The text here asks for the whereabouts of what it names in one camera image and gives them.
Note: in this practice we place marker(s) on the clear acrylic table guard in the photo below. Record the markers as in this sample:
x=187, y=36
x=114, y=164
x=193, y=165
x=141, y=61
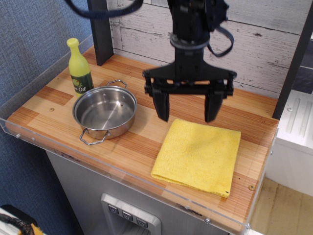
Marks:
x=41, y=112

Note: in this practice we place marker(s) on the black frame post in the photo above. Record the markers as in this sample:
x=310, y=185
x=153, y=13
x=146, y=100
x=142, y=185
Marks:
x=101, y=33
x=295, y=64

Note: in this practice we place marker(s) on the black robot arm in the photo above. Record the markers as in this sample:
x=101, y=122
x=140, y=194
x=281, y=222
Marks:
x=193, y=21

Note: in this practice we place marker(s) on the black right frame post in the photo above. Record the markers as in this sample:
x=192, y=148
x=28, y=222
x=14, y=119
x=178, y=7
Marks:
x=295, y=64

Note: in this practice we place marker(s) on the yellow olive oil bottle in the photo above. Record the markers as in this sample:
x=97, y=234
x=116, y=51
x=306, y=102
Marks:
x=79, y=69

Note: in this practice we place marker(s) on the black left frame post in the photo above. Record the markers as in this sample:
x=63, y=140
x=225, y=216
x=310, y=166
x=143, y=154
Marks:
x=101, y=33

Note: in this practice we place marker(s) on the white toy sink unit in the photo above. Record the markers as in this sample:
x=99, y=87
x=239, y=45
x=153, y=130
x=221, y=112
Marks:
x=290, y=162

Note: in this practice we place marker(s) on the yellow cloth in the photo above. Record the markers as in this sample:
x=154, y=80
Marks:
x=198, y=156

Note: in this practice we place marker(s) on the black and yellow object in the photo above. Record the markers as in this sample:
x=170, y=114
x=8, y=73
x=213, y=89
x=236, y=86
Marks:
x=15, y=222

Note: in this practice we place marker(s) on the stainless steel pot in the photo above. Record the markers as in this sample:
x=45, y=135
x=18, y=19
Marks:
x=105, y=112

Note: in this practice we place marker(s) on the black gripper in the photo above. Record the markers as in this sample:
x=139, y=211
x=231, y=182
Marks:
x=189, y=74

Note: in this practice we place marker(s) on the grey toy fridge cabinet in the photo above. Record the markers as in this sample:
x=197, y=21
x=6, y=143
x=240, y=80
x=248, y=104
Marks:
x=117, y=203

